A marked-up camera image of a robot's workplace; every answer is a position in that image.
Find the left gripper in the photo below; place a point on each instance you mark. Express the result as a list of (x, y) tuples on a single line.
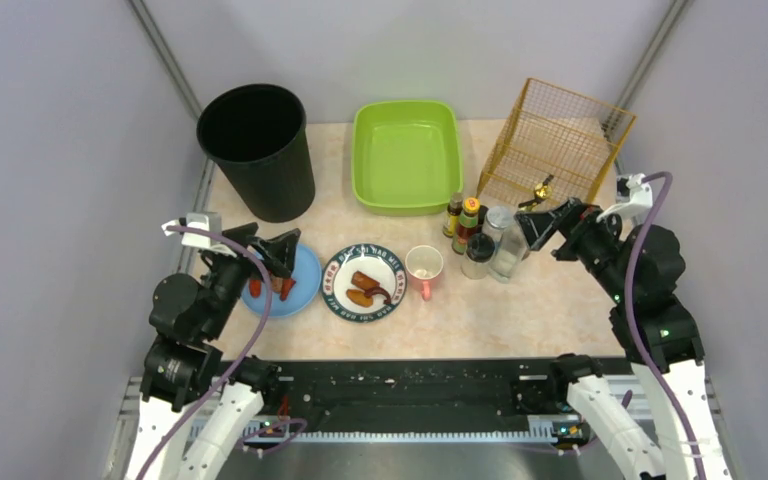
[(250, 247)]

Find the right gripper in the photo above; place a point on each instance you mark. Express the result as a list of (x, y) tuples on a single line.
[(570, 221)]

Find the clear oil dispenser bottle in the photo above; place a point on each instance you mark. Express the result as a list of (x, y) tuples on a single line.
[(513, 246)]

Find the silver lid glass jar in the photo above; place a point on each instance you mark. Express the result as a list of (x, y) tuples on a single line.
[(496, 220)]

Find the green label sauce bottle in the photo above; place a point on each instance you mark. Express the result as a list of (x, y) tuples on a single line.
[(467, 224)]

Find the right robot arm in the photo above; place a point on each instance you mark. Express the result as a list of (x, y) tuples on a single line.
[(658, 334)]

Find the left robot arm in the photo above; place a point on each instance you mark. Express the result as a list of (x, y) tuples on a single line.
[(192, 410)]

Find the red food pieces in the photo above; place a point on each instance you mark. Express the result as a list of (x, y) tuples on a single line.
[(277, 285)]

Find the blue plate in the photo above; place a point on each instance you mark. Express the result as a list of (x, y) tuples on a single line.
[(307, 276)]

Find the black lid seasoning jar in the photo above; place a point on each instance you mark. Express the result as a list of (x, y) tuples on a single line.
[(480, 249)]

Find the small yellow label bottle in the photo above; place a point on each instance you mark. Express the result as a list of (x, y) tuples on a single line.
[(452, 214)]

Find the brown sausage piece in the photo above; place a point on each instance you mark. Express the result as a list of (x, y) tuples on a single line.
[(363, 281)]

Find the black plastic trash bin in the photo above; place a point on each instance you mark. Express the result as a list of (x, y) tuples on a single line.
[(256, 135)]

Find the orange food slice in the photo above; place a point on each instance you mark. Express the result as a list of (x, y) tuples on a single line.
[(359, 298)]

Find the pink mug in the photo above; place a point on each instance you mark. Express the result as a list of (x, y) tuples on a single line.
[(424, 266)]

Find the white plate green rim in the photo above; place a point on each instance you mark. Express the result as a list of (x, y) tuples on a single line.
[(373, 260)]

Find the dark red octopus tentacle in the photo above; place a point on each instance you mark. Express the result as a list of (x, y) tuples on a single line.
[(378, 290)]

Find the green plastic basin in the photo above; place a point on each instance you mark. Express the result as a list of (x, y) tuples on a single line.
[(406, 157)]

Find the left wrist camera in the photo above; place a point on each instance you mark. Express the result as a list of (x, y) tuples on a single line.
[(195, 229)]

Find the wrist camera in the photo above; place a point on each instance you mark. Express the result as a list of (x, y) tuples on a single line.
[(195, 229), (634, 196)]

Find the gold wire basket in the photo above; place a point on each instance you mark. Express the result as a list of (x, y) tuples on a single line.
[(552, 131)]

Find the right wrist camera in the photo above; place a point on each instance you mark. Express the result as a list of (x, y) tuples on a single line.
[(634, 196)]

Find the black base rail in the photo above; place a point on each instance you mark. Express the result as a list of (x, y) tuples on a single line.
[(394, 401)]

